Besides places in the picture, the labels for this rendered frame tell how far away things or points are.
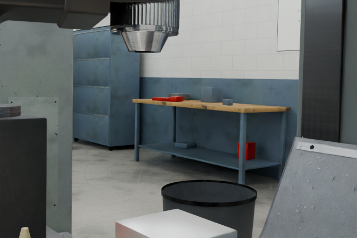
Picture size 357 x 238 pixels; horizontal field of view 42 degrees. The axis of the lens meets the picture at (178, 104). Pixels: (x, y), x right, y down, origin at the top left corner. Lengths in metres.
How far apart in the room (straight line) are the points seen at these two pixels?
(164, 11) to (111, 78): 7.25
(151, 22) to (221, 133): 6.15
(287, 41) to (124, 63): 3.00
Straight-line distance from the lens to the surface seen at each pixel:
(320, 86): 0.67
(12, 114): 0.64
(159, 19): 0.30
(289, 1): 5.74
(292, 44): 5.64
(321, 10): 0.68
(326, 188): 0.64
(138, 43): 0.31
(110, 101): 7.55
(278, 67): 5.76
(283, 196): 0.67
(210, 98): 6.10
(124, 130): 7.72
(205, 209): 2.15
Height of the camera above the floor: 1.17
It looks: 3 degrees down
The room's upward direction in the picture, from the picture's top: 1 degrees clockwise
